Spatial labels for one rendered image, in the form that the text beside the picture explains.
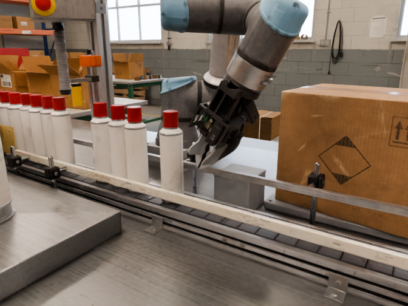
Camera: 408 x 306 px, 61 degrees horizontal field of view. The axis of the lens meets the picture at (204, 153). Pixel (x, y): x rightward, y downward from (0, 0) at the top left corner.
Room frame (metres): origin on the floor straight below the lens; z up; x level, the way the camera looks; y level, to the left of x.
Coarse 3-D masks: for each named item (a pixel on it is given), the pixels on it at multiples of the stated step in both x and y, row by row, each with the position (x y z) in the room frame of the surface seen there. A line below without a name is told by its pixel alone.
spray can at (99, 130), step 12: (96, 108) 0.84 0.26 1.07; (96, 120) 0.84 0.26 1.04; (108, 120) 0.85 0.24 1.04; (96, 132) 0.83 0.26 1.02; (108, 132) 0.84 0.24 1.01; (96, 144) 0.83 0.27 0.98; (108, 144) 0.84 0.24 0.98; (96, 156) 0.84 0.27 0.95; (108, 156) 0.84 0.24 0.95; (96, 168) 0.84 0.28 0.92; (108, 168) 0.84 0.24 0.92; (96, 180) 0.84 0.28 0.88
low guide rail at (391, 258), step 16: (32, 160) 0.97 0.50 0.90; (48, 160) 0.93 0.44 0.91; (96, 176) 0.82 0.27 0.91; (112, 176) 0.79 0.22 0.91; (144, 192) 0.73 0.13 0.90; (160, 192) 0.71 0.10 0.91; (176, 192) 0.69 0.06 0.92; (208, 208) 0.64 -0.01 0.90; (224, 208) 0.62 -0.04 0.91; (256, 224) 0.58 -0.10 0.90; (272, 224) 0.56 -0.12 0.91; (288, 224) 0.55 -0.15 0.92; (320, 240) 0.52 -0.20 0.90; (336, 240) 0.50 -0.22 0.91; (352, 240) 0.50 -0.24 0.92; (368, 256) 0.48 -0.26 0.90; (384, 256) 0.46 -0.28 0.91; (400, 256) 0.45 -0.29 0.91
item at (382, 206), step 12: (84, 144) 0.95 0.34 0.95; (156, 156) 0.81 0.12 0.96; (192, 168) 0.75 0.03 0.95; (216, 168) 0.72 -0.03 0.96; (252, 180) 0.67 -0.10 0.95; (264, 180) 0.65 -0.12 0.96; (276, 180) 0.64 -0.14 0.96; (300, 192) 0.61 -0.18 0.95; (312, 192) 0.60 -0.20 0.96; (324, 192) 0.59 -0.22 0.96; (336, 192) 0.58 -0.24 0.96; (360, 204) 0.55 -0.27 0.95; (372, 204) 0.54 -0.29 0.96; (384, 204) 0.54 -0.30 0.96
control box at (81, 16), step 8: (32, 0) 0.98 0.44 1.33; (56, 0) 1.00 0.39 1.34; (64, 0) 1.01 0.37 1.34; (72, 0) 1.01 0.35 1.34; (80, 0) 1.02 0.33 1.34; (88, 0) 1.03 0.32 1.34; (32, 8) 0.98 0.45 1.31; (56, 8) 1.00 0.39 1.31; (64, 8) 1.01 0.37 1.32; (72, 8) 1.01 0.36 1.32; (80, 8) 1.02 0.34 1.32; (88, 8) 1.03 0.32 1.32; (32, 16) 0.98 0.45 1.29; (40, 16) 0.98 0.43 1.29; (48, 16) 0.99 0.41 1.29; (56, 16) 1.00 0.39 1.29; (64, 16) 1.00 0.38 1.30; (72, 16) 1.01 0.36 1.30; (80, 16) 1.02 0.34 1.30; (88, 16) 1.03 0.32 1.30
